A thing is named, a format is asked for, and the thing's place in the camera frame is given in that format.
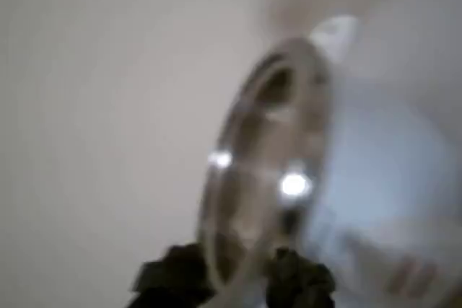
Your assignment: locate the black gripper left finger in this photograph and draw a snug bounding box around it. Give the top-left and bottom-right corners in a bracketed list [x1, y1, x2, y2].
[126, 242, 217, 308]

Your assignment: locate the steel inner pot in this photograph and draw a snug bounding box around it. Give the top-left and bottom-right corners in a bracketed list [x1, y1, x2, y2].
[196, 35, 335, 291]

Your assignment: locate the translucent plastic cup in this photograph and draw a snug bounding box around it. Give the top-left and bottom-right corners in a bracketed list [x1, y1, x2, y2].
[212, 242, 270, 308]

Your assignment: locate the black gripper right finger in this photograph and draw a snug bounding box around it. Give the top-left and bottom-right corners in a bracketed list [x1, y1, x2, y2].
[265, 246, 336, 308]

